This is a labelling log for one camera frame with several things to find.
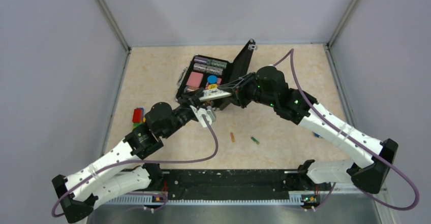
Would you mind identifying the red toy brick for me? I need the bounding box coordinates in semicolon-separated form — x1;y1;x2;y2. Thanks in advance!
132;108;144;123

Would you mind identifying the orange battery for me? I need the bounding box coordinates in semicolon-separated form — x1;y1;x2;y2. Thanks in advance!
230;132;235;142

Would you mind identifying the black poker chip case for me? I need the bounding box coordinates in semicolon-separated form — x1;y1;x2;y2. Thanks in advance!
175;39;257;101

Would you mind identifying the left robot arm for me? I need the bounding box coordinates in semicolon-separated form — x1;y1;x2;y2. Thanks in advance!
51;102;216;223

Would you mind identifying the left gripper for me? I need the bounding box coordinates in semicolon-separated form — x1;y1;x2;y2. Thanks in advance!
162;87;207;139

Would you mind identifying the yellow big blind chip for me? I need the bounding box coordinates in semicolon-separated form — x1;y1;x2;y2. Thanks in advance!
207;84;218;90

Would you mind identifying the green battery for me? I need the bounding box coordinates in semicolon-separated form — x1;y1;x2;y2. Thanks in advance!
251;136;260;145

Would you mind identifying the purple poker chip stack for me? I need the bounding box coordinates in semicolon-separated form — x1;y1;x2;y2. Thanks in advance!
194;56;212;66

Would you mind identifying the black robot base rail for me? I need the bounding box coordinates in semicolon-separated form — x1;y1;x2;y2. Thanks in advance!
107;169;370;212

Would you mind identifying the blue tan chip stack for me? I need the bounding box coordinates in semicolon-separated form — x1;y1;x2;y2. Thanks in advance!
193;63;223;76

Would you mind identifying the blue dealer chip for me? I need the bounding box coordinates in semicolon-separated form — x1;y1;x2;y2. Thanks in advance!
207;75;219;84

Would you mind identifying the white remote control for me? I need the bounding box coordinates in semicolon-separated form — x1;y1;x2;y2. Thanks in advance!
199;88;232;102

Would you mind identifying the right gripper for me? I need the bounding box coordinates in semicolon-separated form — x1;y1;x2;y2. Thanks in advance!
218;72;276;109

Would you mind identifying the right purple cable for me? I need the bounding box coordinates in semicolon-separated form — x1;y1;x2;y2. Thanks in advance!
272;49;420;212

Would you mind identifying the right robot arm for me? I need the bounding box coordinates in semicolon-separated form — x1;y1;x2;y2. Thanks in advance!
220;66;398;194

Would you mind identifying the green poker chip stack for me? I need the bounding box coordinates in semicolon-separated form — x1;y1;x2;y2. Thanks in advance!
210;59;227;69

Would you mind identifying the red playing card deck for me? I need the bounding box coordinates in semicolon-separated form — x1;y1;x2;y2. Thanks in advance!
186;72;204;87

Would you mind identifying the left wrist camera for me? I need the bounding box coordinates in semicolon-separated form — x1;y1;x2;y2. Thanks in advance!
190;106;217;128

